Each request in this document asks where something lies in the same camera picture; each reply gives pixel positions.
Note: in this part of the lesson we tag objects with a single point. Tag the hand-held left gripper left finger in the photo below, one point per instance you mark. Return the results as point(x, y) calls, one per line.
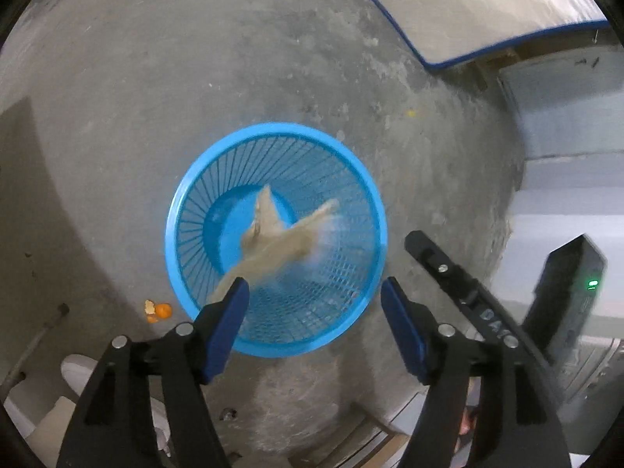
point(226, 331)

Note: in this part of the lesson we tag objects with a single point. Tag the beige cloth rag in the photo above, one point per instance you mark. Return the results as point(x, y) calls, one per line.
point(282, 248)

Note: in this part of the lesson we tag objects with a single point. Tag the blue plastic mesh basket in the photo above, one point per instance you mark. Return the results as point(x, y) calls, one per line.
point(317, 170)

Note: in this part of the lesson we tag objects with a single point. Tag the white mattress with blue edge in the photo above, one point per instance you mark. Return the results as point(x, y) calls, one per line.
point(463, 5)

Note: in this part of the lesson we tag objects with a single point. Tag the metal tripod stand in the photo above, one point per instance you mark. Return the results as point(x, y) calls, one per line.
point(36, 343)

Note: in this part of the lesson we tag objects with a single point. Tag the white sneaker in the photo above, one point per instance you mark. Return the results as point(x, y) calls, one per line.
point(78, 370)

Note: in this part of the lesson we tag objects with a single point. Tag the orange peel scraps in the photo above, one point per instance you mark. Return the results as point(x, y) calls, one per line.
point(164, 310)

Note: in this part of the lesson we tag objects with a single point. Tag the beige trouser leg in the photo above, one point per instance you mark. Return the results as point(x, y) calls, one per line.
point(53, 429)

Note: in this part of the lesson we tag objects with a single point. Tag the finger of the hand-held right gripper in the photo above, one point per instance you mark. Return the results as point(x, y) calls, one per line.
point(438, 265)

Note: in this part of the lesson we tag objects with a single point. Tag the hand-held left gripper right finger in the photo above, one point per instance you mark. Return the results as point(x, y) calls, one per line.
point(402, 331)

